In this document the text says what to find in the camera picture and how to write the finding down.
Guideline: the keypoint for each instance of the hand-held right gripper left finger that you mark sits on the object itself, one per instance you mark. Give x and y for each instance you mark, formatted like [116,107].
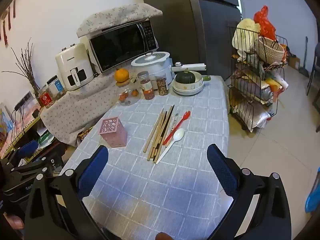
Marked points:
[95,170]

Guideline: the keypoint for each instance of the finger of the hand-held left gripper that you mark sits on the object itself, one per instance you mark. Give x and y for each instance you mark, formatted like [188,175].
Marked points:
[26,148]
[47,164]

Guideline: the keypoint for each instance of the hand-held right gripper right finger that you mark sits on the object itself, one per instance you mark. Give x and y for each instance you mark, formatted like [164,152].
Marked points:
[222,170]

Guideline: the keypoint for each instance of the pink perforated utensil holder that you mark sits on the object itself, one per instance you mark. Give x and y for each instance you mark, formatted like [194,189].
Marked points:
[113,133]

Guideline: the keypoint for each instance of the white plastic spoon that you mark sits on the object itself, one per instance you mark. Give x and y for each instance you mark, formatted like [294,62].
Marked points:
[175,137]

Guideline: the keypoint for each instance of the red plastic spoon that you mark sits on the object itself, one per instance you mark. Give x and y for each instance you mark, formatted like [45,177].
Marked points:
[176,127]

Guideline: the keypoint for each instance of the pale green printed chopstick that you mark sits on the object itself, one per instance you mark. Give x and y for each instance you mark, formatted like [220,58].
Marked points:
[175,121]

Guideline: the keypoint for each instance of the bundle of wooden chopsticks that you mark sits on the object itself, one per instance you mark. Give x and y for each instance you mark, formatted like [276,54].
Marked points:
[156,135]

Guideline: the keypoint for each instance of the person's left hand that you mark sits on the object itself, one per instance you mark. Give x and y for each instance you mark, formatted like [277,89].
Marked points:
[15,222]

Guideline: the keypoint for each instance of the person's right hand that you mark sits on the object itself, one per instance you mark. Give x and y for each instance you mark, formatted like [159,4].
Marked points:
[163,237]

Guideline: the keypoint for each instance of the green box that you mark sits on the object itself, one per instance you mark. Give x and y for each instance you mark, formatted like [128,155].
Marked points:
[45,137]

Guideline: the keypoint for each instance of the colourful picture board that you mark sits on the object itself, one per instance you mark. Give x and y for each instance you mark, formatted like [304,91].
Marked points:
[5,120]

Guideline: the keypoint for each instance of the power strip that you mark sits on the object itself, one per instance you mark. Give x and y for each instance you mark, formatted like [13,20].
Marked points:
[23,102]

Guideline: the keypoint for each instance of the jar with red label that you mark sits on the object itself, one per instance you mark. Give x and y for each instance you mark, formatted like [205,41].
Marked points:
[46,99]

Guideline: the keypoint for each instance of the floral side table cloth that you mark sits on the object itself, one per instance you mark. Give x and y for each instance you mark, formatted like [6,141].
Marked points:
[75,112]

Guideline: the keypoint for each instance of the small orange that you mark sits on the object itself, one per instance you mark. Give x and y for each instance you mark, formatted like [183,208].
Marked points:
[135,93]
[123,95]

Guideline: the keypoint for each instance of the clear jar with wooden lid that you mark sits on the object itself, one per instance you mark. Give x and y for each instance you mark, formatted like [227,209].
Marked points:
[128,97]

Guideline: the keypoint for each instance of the dried branches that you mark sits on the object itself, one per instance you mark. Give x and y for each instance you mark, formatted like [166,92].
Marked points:
[26,65]

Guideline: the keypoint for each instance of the silver metal can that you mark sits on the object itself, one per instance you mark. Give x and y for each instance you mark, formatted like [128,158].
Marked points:
[266,94]

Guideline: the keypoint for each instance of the white plate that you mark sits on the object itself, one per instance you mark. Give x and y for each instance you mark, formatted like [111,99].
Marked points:
[186,90]

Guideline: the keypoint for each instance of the blue plastic object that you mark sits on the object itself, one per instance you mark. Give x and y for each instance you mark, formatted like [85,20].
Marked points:
[312,197]

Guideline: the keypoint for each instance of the cream air fryer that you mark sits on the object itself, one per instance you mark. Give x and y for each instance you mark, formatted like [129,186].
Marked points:
[73,67]

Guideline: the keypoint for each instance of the jar of red dried fruit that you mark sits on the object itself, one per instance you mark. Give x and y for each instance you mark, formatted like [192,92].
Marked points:
[147,87]

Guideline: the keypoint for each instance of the large orange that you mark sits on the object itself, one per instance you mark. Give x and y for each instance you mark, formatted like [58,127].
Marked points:
[122,75]

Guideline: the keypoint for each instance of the dark green squash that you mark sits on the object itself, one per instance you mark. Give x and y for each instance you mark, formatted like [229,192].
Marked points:
[185,77]

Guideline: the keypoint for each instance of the jar of dried fruit rings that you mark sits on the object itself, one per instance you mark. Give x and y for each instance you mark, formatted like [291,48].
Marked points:
[162,86]

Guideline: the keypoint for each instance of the white handheld kitchen appliance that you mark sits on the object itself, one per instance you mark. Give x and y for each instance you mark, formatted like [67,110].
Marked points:
[190,67]

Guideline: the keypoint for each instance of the white rice cooker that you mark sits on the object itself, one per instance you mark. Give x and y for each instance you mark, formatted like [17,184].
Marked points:
[152,65]

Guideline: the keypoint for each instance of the woven basket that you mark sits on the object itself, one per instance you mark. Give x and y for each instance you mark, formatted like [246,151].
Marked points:
[271,51]

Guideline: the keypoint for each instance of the black microwave oven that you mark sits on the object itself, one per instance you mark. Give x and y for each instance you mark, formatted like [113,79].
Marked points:
[117,42]

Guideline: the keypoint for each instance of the cardboard box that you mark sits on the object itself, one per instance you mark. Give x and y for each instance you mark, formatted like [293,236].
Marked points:
[295,62]

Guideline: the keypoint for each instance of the broom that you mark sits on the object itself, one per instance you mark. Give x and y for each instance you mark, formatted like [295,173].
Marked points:
[304,62]

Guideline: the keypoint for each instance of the pale cabbage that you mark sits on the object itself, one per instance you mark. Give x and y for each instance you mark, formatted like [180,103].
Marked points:
[246,33]

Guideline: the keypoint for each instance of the dark chair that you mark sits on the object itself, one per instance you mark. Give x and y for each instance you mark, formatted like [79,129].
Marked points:
[315,65]

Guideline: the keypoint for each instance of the dark grey refrigerator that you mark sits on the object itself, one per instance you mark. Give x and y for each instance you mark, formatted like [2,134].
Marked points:
[210,30]

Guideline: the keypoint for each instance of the red plastic bag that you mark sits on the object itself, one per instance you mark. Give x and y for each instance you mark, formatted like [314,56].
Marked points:
[265,23]

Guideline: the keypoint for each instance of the floral microwave cover cloth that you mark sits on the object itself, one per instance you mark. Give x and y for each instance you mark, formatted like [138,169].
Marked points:
[112,17]

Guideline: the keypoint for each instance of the red wall hanging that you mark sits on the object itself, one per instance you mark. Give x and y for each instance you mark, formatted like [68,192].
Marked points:
[7,20]

